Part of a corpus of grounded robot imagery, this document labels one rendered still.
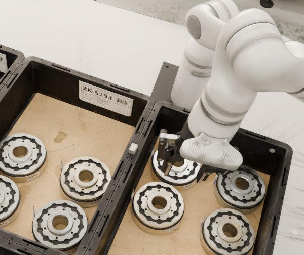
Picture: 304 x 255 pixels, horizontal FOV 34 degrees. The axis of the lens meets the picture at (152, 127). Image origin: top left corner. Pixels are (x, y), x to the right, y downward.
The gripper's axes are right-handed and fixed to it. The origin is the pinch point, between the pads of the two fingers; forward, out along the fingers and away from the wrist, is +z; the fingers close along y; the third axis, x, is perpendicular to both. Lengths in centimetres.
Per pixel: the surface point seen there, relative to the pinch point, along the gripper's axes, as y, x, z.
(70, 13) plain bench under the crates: 32, -69, 34
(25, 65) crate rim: 34.4, -23.6, 10.3
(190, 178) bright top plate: -4.4, -6.5, 12.2
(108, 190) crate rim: 11.9, 3.4, 7.1
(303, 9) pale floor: -84, -187, 94
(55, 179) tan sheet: 22.1, -2.7, 18.5
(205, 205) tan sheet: -8.9, -2.5, 14.8
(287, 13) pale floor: -74, -180, 95
